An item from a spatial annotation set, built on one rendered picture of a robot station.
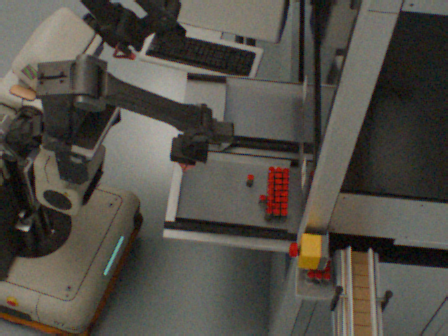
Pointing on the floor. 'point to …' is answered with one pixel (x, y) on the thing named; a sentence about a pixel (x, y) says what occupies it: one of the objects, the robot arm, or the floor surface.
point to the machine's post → (341, 135)
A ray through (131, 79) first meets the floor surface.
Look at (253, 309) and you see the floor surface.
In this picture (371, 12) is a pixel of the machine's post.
